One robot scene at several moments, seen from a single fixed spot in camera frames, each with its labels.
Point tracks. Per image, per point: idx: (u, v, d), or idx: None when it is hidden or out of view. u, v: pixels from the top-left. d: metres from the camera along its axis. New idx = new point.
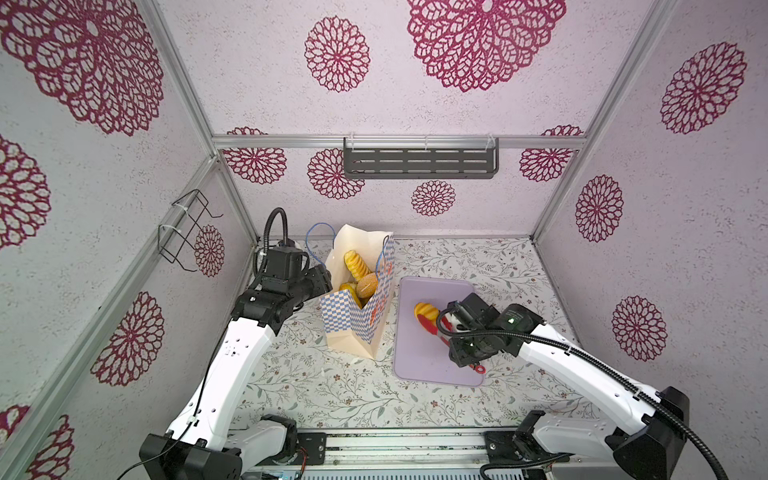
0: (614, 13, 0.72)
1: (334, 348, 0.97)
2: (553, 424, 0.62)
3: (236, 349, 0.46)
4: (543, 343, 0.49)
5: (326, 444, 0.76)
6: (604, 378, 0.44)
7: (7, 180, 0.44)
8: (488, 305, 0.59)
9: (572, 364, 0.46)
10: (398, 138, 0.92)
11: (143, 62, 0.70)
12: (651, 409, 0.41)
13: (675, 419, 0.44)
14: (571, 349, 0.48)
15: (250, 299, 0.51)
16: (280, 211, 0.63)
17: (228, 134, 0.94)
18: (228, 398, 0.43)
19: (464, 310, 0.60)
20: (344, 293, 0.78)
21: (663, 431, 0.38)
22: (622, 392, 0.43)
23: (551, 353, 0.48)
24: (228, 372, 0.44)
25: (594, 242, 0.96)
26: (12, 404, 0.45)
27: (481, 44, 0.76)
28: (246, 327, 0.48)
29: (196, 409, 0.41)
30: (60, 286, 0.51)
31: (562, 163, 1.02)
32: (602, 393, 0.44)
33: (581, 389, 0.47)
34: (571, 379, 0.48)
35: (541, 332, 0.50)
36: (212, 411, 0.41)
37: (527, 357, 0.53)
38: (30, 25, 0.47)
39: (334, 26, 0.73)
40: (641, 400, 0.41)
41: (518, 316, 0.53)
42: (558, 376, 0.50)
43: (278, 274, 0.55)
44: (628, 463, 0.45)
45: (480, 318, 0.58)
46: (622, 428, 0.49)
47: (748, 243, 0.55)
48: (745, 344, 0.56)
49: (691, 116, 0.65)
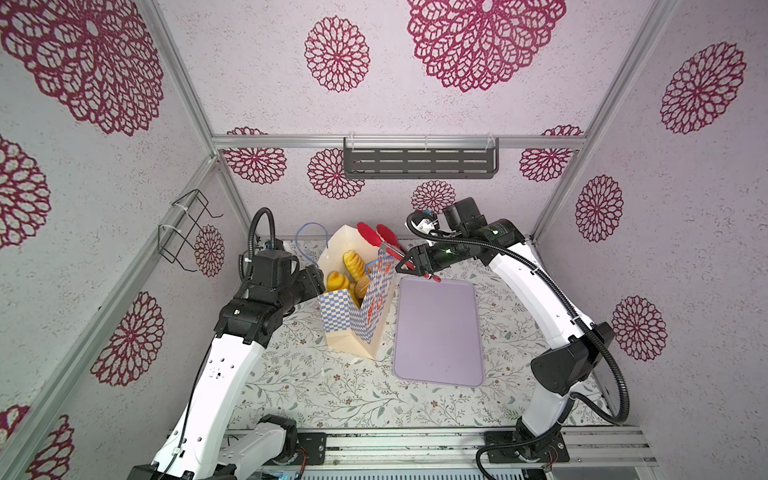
0: (613, 13, 0.72)
1: (334, 348, 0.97)
2: (528, 404, 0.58)
3: (221, 370, 0.43)
4: (514, 258, 0.51)
5: (326, 444, 0.76)
6: (552, 298, 0.48)
7: (7, 180, 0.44)
8: (480, 215, 0.58)
9: (533, 282, 0.49)
10: (398, 138, 0.92)
11: (142, 62, 0.69)
12: (581, 332, 0.46)
13: (596, 341, 0.49)
14: (538, 269, 0.50)
15: (235, 312, 0.47)
16: (265, 210, 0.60)
17: (228, 134, 0.94)
18: (217, 422, 0.41)
19: (455, 212, 0.60)
20: (343, 293, 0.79)
21: (582, 349, 0.44)
22: (563, 312, 0.47)
23: (520, 266, 0.50)
24: (214, 397, 0.41)
25: (594, 242, 0.96)
26: (12, 404, 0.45)
27: (481, 44, 0.76)
28: (231, 345, 0.45)
29: (181, 438, 0.39)
30: (60, 286, 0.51)
31: (561, 163, 1.02)
32: (547, 310, 0.49)
33: (528, 303, 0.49)
34: (525, 296, 0.52)
35: (517, 250, 0.52)
36: (198, 440, 0.39)
37: (495, 268, 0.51)
38: (30, 25, 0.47)
39: (334, 26, 0.73)
40: (576, 323, 0.46)
41: (503, 230, 0.53)
42: (514, 292, 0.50)
43: (266, 282, 0.51)
44: (542, 369, 0.52)
45: (468, 224, 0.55)
46: (550, 340, 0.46)
47: (748, 243, 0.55)
48: (746, 343, 0.56)
49: (691, 116, 0.65)
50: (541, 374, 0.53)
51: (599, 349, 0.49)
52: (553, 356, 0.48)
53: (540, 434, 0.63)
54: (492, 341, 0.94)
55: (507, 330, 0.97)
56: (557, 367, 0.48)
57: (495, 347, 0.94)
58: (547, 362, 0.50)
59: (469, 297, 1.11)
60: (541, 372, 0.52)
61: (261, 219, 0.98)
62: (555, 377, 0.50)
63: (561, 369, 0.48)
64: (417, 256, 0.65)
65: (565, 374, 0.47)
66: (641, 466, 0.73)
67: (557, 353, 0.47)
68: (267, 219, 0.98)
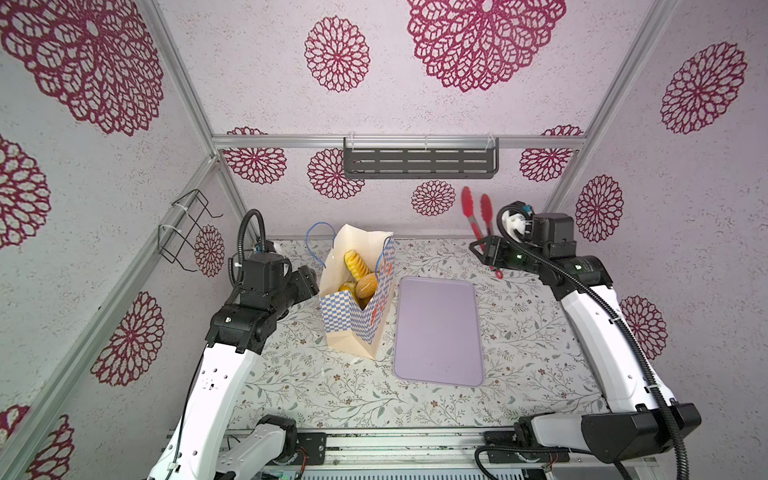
0: (614, 13, 0.72)
1: (334, 348, 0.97)
2: (546, 415, 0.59)
3: (214, 381, 0.42)
4: (593, 300, 0.46)
5: (326, 444, 0.76)
6: (628, 357, 0.42)
7: (7, 180, 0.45)
8: (571, 241, 0.52)
9: (610, 333, 0.43)
10: (398, 138, 0.92)
11: (143, 62, 0.70)
12: (653, 404, 0.39)
13: (670, 420, 0.42)
14: (618, 322, 0.44)
15: (226, 320, 0.46)
16: (254, 213, 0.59)
17: (228, 134, 0.94)
18: (211, 435, 0.40)
19: (546, 226, 0.53)
20: (344, 293, 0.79)
21: (649, 424, 0.38)
22: (636, 378, 0.41)
23: (598, 314, 0.45)
24: (207, 409, 0.40)
25: (594, 242, 0.96)
26: (12, 404, 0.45)
27: (481, 44, 0.76)
28: (223, 355, 0.43)
29: (177, 452, 0.38)
30: (60, 286, 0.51)
31: (562, 163, 1.02)
32: (620, 369, 0.42)
33: (597, 352, 0.46)
34: (597, 343, 0.45)
35: (599, 291, 0.46)
36: (193, 453, 0.38)
37: (567, 307, 0.50)
38: (29, 25, 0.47)
39: (334, 26, 0.73)
40: (651, 392, 0.40)
41: (588, 267, 0.48)
42: (584, 335, 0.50)
43: (257, 287, 0.50)
44: (594, 430, 0.45)
45: (555, 245, 0.52)
46: (613, 400, 0.43)
47: (748, 243, 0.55)
48: (746, 343, 0.56)
49: (691, 116, 0.65)
50: (591, 434, 0.46)
51: (671, 432, 0.42)
52: (610, 421, 0.42)
53: (545, 442, 0.62)
54: (492, 341, 0.94)
55: (507, 330, 0.97)
56: (612, 434, 0.42)
57: (496, 347, 0.94)
58: (601, 425, 0.44)
59: (469, 298, 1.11)
60: (593, 433, 0.46)
61: (252, 222, 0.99)
62: (609, 446, 0.43)
63: (618, 437, 0.41)
64: (490, 246, 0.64)
65: (620, 446, 0.41)
66: (641, 466, 0.73)
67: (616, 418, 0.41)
68: (257, 222, 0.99)
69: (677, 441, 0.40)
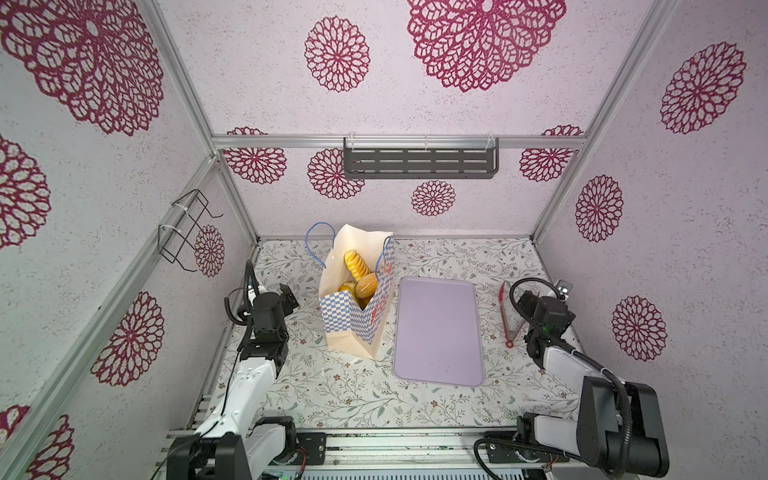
0: (614, 13, 0.72)
1: (334, 348, 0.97)
2: (550, 417, 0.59)
3: (249, 374, 0.55)
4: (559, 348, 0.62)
5: (327, 444, 0.77)
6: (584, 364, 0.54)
7: (7, 180, 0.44)
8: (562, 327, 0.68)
9: (570, 361, 0.56)
10: (398, 138, 0.92)
11: (142, 62, 0.69)
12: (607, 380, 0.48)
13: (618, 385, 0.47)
14: (572, 348, 0.63)
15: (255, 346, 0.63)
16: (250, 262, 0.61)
17: (228, 134, 0.94)
18: (249, 406, 0.50)
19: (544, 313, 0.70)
20: (344, 293, 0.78)
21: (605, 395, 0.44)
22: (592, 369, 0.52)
23: (558, 351, 0.61)
24: (243, 391, 0.51)
25: (594, 242, 0.96)
26: (12, 405, 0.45)
27: (481, 44, 0.76)
28: (256, 361, 0.58)
29: (220, 415, 0.47)
30: (60, 285, 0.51)
31: (561, 163, 1.02)
32: (580, 371, 0.53)
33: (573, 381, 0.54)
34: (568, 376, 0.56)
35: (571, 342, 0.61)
36: (235, 411, 0.47)
37: (549, 365, 0.63)
38: (30, 25, 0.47)
39: (334, 26, 0.73)
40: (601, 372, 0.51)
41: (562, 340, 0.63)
42: (562, 376, 0.59)
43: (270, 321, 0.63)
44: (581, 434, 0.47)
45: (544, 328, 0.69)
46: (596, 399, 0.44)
47: (748, 243, 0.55)
48: (745, 343, 0.56)
49: (691, 116, 0.65)
50: (581, 439, 0.46)
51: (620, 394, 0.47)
52: (584, 409, 0.46)
53: (541, 441, 0.63)
54: (492, 341, 0.94)
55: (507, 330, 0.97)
56: (588, 421, 0.45)
57: (495, 347, 0.94)
58: (583, 421, 0.46)
59: (469, 298, 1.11)
60: (582, 434, 0.46)
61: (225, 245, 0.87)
62: (590, 435, 0.44)
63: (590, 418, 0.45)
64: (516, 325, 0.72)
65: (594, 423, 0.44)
66: None
67: (586, 402, 0.46)
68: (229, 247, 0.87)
69: (618, 385, 0.47)
